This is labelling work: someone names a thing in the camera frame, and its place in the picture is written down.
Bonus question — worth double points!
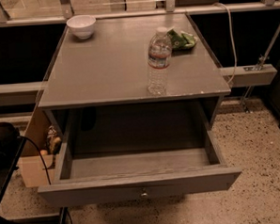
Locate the grey top drawer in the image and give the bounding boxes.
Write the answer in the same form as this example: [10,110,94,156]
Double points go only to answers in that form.
[33,99,244,210]

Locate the grey wooden drawer cabinet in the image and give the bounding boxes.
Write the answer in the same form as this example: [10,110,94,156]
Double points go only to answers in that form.
[34,10,234,146]

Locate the clear plastic water bottle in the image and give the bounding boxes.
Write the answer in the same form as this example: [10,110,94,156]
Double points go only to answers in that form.
[148,27,173,96]

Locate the green chip bag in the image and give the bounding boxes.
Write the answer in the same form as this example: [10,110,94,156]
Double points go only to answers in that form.
[168,29,197,51]

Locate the snack items in box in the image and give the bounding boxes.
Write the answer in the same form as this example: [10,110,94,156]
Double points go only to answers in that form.
[39,126,62,155]

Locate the white ceramic bowl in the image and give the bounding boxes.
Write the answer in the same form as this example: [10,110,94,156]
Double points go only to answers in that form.
[67,15,96,39]

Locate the black chair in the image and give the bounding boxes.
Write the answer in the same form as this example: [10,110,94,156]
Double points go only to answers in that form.
[0,122,67,224]

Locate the black cable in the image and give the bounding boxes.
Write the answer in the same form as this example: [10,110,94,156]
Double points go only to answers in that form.
[20,133,73,224]

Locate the metal railing frame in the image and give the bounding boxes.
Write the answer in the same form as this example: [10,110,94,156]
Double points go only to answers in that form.
[0,0,280,127]

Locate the white cable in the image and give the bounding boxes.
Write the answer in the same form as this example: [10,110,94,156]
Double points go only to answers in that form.
[213,1,240,86]

